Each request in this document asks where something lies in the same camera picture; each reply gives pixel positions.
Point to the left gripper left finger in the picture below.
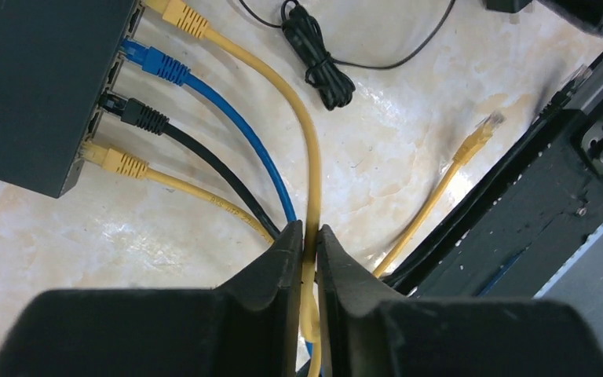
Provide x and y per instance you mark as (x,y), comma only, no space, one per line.
(247,326)

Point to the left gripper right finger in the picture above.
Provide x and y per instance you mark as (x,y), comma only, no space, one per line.
(368,329)

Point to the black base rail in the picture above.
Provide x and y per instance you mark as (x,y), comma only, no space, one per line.
(529,214)

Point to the black switch power adapter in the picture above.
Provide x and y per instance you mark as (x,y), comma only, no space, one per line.
(304,35)

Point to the black network switch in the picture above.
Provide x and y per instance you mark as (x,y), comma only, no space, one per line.
(56,59)

